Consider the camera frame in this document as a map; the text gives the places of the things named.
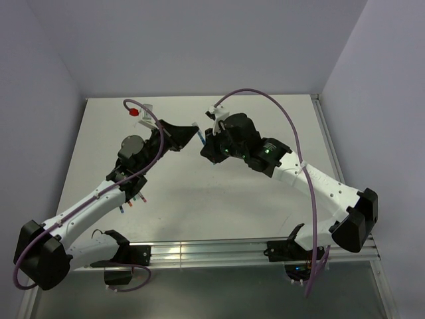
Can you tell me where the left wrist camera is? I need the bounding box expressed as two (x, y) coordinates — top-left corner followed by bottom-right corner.
(129, 104), (157, 130)

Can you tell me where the light blue pen cap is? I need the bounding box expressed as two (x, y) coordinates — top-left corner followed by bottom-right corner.
(191, 122), (199, 132)

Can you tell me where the aluminium front rail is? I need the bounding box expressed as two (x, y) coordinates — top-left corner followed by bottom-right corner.
(66, 232), (381, 274)

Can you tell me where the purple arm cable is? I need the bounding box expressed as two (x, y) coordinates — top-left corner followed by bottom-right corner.
(212, 88), (331, 298)
(13, 98), (166, 292)

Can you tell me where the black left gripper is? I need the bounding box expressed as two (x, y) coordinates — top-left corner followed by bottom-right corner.
(139, 120), (199, 175)

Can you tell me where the aluminium side rail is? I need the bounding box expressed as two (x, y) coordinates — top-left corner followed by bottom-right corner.
(310, 94), (363, 235)

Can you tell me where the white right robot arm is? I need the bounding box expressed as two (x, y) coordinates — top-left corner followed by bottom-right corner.
(201, 110), (378, 259)

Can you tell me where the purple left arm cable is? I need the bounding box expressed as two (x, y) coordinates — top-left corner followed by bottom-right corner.
(13, 98), (166, 292)

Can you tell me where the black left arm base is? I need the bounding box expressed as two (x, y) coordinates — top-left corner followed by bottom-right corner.
(90, 245), (152, 292)

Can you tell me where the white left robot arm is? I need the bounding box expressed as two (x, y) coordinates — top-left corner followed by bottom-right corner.
(13, 120), (199, 290)

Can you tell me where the magenta capped pen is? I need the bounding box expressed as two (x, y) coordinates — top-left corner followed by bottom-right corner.
(138, 192), (147, 203)

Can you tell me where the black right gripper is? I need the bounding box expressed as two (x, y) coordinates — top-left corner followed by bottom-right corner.
(201, 122), (248, 162)

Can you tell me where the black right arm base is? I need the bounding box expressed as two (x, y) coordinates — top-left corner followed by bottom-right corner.
(263, 240), (313, 282)

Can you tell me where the light blue pen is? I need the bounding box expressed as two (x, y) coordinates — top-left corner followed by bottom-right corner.
(197, 130), (206, 145)

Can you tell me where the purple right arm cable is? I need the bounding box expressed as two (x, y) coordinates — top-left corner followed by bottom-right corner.
(212, 88), (331, 298)

